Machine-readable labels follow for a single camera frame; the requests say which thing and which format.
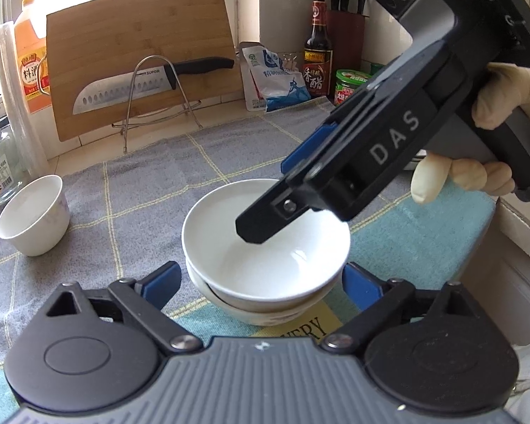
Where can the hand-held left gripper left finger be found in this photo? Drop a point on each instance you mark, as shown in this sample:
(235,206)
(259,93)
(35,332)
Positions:
(161,282)

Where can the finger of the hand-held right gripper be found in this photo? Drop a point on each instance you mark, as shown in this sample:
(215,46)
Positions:
(302,154)
(265,225)

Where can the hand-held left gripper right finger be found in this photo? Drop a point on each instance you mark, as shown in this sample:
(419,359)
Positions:
(360,287)

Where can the white bowl pink flower print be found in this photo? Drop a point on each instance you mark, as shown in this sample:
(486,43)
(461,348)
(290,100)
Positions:
(300,265)

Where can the white bowl purple flower print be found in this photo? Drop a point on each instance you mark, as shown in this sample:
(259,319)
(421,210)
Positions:
(265,316)

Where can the person's right hand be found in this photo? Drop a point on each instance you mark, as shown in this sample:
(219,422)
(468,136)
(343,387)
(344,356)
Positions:
(508,97)

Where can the green lid sauce jar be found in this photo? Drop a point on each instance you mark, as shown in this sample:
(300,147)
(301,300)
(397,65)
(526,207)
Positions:
(351,86)

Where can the white and blue salt bag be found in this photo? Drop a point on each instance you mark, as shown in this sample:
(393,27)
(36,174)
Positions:
(274,84)

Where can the dark vinegar bottle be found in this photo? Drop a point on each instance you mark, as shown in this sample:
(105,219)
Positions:
(318,75)

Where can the dark red knife block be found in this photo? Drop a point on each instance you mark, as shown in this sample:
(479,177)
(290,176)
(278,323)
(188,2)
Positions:
(346,39)

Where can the grey and teal checked tablecloth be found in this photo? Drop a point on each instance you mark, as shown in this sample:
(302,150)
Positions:
(137,194)

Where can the binder clip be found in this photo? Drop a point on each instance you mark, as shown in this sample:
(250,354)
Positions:
(289,59)

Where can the small white bowl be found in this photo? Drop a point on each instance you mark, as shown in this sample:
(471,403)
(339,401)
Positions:
(39,234)

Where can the glass jar with green lid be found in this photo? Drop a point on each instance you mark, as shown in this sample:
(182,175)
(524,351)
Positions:
(0,176)

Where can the santoku kitchen knife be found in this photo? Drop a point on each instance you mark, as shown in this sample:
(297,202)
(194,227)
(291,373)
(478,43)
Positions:
(106,97)

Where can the clear plastic wrap roll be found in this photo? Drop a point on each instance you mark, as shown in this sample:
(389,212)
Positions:
(24,141)

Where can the bamboo cutting board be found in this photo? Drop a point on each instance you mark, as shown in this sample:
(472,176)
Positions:
(137,22)

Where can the orange cooking wine bottle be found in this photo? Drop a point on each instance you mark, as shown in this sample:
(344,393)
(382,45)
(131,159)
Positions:
(33,75)

